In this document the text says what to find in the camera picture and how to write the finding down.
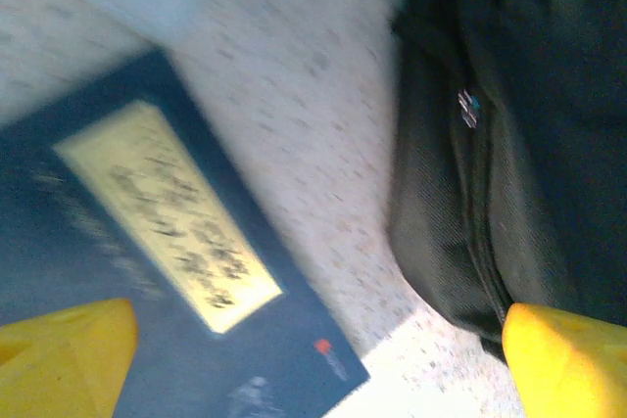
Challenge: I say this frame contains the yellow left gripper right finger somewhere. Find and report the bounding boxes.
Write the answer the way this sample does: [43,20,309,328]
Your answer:
[501,302,627,418]

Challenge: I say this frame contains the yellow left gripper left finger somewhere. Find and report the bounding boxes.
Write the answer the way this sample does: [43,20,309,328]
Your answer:
[0,297,139,418]

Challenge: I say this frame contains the black backpack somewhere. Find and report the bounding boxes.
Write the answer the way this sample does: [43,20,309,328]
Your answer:
[388,0,627,365]

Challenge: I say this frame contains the blue book with yellow label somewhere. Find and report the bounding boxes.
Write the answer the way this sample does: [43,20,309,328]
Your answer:
[0,47,372,418]

